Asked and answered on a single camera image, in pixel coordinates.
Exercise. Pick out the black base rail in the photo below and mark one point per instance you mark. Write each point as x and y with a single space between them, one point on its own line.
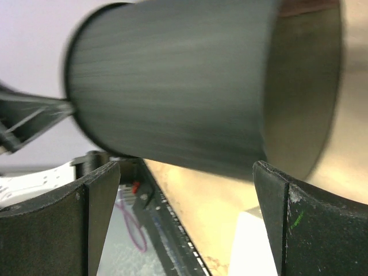
173 246

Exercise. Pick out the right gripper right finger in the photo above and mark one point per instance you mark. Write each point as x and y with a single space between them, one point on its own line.
311 231

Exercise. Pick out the large black bucket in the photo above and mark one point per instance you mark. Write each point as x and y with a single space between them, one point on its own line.
213 86

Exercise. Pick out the white plastic basket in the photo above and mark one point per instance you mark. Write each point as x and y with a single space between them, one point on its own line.
251 253

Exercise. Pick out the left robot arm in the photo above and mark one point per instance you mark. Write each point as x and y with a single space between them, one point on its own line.
24 118

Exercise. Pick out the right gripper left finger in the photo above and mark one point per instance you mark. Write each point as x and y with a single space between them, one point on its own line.
61 232

